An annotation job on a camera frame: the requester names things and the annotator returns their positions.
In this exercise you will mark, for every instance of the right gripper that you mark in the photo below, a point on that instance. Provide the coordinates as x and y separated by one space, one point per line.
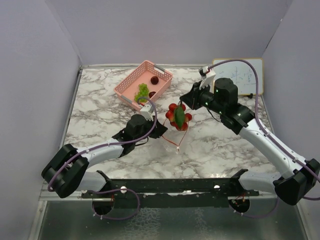
191 98

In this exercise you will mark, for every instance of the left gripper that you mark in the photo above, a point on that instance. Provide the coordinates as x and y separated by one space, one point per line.
159 130

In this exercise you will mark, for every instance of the clear zip top bag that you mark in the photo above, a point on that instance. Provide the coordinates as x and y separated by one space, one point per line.
173 140

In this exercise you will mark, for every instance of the red fake fruit bunch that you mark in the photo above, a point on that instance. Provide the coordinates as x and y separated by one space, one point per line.
178 117

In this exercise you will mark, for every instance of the pink plastic basket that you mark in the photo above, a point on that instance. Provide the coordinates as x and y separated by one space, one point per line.
145 79

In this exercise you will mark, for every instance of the dark red fake fruit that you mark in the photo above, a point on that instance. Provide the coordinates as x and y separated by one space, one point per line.
154 80
151 94

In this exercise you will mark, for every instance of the green fake grapes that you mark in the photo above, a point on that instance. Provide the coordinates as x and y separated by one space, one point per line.
143 91

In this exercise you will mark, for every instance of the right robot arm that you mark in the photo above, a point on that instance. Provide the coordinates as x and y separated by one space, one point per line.
243 122

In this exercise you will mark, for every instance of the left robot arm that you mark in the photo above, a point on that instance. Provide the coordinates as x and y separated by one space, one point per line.
66 171

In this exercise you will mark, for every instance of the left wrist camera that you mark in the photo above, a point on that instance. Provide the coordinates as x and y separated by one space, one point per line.
147 112

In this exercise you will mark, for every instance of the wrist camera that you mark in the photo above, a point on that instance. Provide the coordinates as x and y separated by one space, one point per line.
147 112
208 74

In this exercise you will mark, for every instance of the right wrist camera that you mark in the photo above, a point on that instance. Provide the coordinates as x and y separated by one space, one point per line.
208 74

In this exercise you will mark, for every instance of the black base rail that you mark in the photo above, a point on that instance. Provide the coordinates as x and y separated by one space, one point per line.
128 199

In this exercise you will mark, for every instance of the aluminium frame rail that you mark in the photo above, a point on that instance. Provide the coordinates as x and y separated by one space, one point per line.
289 190

